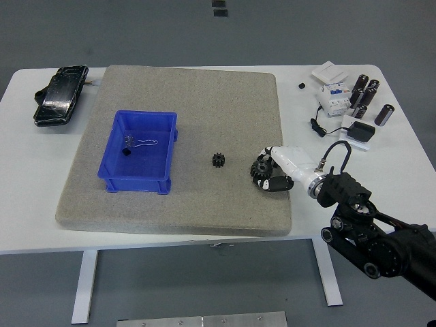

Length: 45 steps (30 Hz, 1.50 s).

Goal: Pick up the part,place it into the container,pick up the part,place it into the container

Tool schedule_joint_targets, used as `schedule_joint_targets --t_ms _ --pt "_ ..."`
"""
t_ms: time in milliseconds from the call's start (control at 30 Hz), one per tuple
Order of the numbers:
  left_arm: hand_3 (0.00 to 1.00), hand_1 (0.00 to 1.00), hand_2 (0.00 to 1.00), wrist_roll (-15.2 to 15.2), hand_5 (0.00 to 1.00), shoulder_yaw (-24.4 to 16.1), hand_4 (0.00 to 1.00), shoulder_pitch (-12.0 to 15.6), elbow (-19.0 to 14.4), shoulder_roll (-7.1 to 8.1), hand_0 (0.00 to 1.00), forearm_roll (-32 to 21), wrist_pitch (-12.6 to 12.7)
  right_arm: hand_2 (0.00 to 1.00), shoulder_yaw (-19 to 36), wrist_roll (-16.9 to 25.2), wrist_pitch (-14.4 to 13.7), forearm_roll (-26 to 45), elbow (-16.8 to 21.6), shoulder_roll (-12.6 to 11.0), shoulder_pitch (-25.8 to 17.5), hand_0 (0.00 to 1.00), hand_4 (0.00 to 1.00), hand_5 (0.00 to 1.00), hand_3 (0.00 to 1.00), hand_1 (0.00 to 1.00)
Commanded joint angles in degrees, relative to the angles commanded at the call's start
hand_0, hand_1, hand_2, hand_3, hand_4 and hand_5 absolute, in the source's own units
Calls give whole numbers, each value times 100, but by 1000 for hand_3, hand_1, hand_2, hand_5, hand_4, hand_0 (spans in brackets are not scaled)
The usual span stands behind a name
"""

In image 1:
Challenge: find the white socket plate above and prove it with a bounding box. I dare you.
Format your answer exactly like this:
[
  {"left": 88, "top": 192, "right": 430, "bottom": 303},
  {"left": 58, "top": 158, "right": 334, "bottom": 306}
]
[{"left": 339, "top": 114, "right": 372, "bottom": 151}]

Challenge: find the black power adapter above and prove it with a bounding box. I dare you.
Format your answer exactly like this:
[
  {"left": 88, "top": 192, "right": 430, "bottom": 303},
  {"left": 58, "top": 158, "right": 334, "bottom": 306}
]
[{"left": 346, "top": 121, "right": 377, "bottom": 142}]

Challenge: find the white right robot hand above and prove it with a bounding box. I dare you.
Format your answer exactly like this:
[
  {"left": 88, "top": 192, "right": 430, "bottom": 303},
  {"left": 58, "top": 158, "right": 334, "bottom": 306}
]
[{"left": 251, "top": 145, "right": 324, "bottom": 193}]

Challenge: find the black wrapped device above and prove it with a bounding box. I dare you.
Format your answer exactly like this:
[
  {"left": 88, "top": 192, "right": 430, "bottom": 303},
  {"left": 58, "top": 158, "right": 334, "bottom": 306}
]
[{"left": 33, "top": 64, "right": 90, "bottom": 127}]

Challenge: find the large black bevel gear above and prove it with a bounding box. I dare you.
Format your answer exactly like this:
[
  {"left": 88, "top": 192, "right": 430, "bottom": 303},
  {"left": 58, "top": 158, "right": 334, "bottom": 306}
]
[{"left": 251, "top": 159, "right": 277, "bottom": 181}]

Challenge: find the grey-brown foam mat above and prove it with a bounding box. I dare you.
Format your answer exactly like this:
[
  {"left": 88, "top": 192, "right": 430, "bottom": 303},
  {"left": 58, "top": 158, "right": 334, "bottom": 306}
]
[{"left": 55, "top": 64, "right": 293, "bottom": 238}]

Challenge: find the white circuit breaker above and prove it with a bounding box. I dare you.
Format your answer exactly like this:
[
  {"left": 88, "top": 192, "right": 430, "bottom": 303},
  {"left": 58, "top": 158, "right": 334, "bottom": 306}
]
[{"left": 317, "top": 82, "right": 352, "bottom": 119}]

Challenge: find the silver metal plate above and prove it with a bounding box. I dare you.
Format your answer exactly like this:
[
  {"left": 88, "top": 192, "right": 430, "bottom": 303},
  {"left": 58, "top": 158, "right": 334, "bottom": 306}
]
[{"left": 116, "top": 311, "right": 288, "bottom": 327}]

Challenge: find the white wall switch plate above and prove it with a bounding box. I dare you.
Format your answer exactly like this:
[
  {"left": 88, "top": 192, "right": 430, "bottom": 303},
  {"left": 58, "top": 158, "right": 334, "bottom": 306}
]
[{"left": 311, "top": 60, "right": 349, "bottom": 84}]

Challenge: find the blue plastic box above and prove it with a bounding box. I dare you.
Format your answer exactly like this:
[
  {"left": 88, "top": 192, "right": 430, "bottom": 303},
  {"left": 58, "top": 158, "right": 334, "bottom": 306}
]
[{"left": 97, "top": 109, "right": 179, "bottom": 195}]

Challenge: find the white table leg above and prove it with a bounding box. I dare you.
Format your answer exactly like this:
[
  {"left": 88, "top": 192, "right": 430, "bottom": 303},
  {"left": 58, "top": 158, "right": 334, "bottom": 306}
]
[
  {"left": 70, "top": 250, "right": 99, "bottom": 324},
  {"left": 313, "top": 238, "right": 344, "bottom": 307}
]

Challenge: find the black adapter cord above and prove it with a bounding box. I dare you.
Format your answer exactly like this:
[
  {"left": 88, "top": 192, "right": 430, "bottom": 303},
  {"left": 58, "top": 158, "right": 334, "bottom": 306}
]
[{"left": 309, "top": 105, "right": 350, "bottom": 138}]

